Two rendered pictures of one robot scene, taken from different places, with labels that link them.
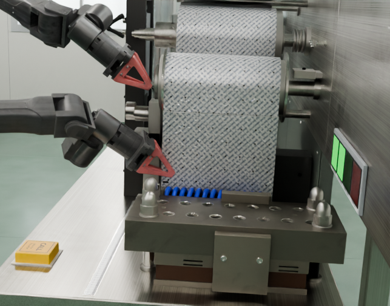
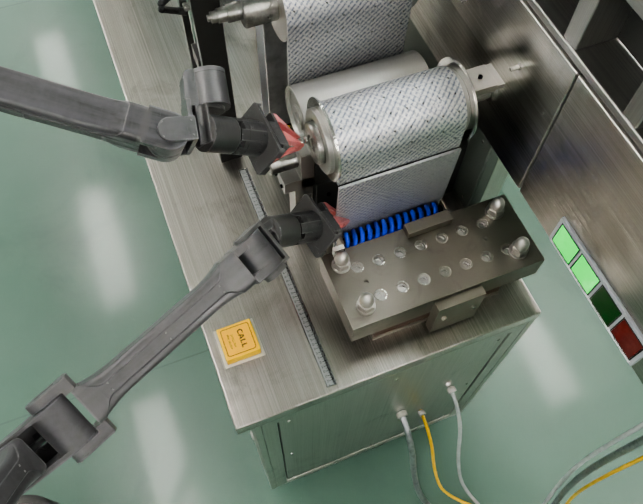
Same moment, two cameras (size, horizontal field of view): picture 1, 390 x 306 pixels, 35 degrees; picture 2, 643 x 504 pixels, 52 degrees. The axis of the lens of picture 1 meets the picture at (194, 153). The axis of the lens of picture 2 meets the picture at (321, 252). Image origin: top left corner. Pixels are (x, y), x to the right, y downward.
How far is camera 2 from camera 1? 1.07 m
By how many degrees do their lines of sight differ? 52
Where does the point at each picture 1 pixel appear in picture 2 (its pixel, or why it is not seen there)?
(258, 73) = (443, 118)
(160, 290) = (383, 346)
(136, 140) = (319, 228)
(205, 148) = (383, 195)
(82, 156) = not seen: hidden behind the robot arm
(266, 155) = (443, 177)
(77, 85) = not seen: outside the picture
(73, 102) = (261, 249)
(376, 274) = (500, 170)
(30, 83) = not seen: outside the picture
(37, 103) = (230, 277)
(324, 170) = (491, 159)
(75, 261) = (279, 333)
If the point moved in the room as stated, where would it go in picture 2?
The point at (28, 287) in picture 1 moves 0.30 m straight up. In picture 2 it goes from (273, 400) to (264, 346)
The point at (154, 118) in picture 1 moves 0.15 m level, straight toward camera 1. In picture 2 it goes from (308, 167) to (349, 231)
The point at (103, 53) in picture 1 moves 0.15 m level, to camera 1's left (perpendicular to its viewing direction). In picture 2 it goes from (251, 152) to (159, 185)
